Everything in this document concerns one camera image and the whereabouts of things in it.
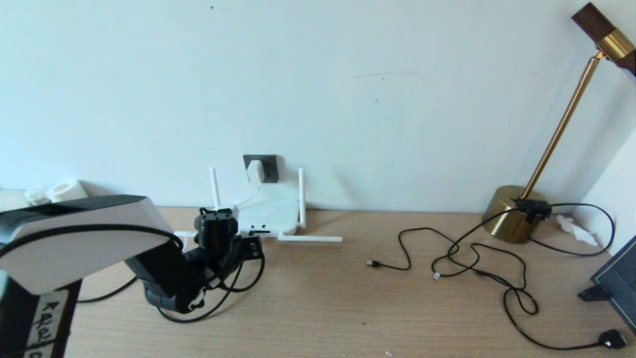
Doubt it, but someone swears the black inline lamp switch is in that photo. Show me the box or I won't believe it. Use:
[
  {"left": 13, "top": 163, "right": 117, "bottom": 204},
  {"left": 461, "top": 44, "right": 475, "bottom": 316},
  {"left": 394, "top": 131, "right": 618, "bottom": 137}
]
[{"left": 514, "top": 199, "right": 552, "bottom": 223}]

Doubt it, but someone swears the brass desk lamp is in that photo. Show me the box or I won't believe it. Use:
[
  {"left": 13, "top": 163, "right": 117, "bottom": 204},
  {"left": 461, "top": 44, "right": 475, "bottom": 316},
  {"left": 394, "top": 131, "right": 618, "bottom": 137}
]
[{"left": 481, "top": 1, "right": 636, "bottom": 245}]

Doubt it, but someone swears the black lamp base cord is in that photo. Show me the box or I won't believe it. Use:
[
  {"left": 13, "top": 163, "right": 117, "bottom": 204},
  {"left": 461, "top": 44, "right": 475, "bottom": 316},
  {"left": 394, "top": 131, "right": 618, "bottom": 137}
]
[{"left": 529, "top": 203, "right": 616, "bottom": 258}]

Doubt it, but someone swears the black cable with silver connector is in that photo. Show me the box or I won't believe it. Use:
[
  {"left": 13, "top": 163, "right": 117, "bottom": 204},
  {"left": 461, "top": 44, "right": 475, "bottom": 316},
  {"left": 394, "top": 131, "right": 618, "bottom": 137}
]
[{"left": 431, "top": 243, "right": 527, "bottom": 291}]

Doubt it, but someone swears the dark teal printed box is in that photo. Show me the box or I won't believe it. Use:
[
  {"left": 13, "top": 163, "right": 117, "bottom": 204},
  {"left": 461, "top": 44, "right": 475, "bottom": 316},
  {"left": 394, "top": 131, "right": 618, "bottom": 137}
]
[{"left": 590, "top": 235, "right": 636, "bottom": 335}]

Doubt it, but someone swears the white toilet paper roll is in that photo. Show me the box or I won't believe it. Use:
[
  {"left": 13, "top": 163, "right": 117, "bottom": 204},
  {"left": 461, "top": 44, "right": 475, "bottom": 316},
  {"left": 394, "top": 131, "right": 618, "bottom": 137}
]
[{"left": 47, "top": 180, "right": 89, "bottom": 202}]

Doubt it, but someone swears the black lamp cable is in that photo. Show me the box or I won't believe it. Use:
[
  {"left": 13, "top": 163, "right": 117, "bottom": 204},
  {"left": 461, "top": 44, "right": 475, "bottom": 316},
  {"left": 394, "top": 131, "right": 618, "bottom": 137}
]
[{"left": 431, "top": 209, "right": 628, "bottom": 351}]

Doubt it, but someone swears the thin white adapter cable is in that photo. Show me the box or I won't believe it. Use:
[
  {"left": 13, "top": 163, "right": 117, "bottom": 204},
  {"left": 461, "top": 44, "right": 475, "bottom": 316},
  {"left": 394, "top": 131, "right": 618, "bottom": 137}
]
[{"left": 174, "top": 184, "right": 262, "bottom": 257}]

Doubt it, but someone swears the grey wall socket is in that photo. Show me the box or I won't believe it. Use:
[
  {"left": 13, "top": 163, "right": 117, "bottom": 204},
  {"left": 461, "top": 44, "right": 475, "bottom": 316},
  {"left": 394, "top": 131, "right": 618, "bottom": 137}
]
[{"left": 243, "top": 155, "right": 279, "bottom": 183}]

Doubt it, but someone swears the black plastic clip stand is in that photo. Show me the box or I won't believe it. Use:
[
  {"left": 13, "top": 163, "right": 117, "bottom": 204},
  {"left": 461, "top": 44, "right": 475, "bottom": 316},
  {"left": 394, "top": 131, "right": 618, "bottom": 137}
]
[{"left": 577, "top": 285, "right": 611, "bottom": 302}]

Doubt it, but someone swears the crumpled white tissue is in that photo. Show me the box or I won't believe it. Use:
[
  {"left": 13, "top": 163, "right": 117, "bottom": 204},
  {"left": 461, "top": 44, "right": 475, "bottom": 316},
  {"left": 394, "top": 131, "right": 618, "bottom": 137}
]
[{"left": 556, "top": 215, "right": 599, "bottom": 247}]

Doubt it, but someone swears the small clear plastic container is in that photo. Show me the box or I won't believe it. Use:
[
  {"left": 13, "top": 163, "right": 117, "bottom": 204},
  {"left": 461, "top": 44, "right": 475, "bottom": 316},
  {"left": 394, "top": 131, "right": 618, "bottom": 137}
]
[{"left": 25, "top": 186, "right": 50, "bottom": 205}]

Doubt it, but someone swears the white router with antennas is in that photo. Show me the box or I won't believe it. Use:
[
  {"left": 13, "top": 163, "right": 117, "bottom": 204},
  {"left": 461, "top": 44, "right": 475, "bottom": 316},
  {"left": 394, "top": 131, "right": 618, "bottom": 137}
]
[{"left": 174, "top": 168, "right": 343, "bottom": 243}]

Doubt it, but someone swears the black ethernet cable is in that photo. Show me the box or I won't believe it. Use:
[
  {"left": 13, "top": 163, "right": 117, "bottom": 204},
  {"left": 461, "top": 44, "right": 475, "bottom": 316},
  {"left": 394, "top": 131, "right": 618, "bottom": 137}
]
[{"left": 77, "top": 236, "right": 264, "bottom": 325}]

